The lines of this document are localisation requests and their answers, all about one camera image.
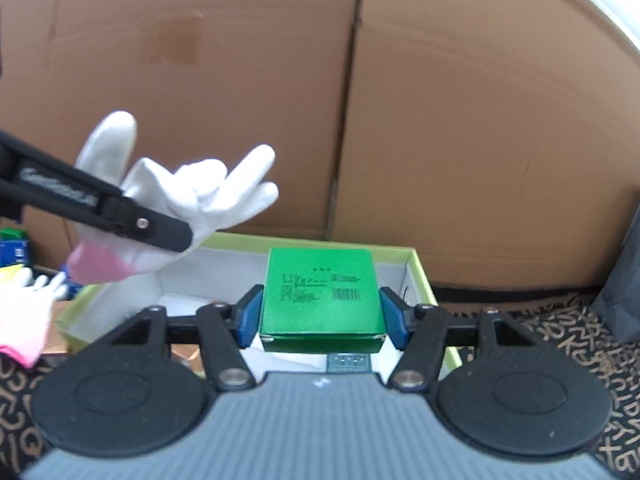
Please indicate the blue packet with barcode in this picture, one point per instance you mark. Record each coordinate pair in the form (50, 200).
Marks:
(14, 252)

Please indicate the large brown cardboard box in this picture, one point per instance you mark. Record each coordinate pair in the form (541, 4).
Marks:
(450, 110)

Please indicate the person's left hand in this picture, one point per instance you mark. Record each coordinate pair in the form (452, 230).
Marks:
(200, 195)

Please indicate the lime green storage box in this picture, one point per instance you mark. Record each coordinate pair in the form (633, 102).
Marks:
(225, 265)

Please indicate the grey bag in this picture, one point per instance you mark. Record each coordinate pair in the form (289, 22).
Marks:
(620, 285)

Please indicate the black letter-printed mat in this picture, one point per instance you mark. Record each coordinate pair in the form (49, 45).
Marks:
(565, 330)

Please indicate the green cardboard box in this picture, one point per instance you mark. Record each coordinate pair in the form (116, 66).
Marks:
(320, 300)

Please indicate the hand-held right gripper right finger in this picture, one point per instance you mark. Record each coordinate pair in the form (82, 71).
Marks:
(392, 320)

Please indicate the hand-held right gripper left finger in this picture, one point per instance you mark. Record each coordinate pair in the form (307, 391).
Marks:
(248, 317)

